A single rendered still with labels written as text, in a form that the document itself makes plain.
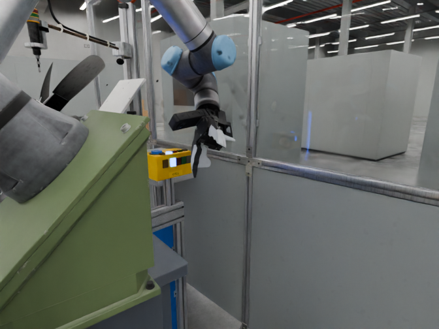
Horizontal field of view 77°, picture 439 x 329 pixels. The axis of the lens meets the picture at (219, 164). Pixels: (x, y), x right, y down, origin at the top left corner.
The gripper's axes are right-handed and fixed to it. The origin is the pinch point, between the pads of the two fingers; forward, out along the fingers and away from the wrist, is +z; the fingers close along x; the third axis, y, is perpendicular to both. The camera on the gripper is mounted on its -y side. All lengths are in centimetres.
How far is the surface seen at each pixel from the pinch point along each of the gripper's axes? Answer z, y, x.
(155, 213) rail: -4.8, 3.2, 42.6
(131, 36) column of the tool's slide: -117, -13, 49
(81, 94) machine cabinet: -447, -24, 437
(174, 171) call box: -16.8, 5.2, 30.2
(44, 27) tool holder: -64, -47, 28
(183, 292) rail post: 17, 27, 70
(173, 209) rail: -8.1, 10.8, 43.1
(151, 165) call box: -17.3, -3.2, 30.5
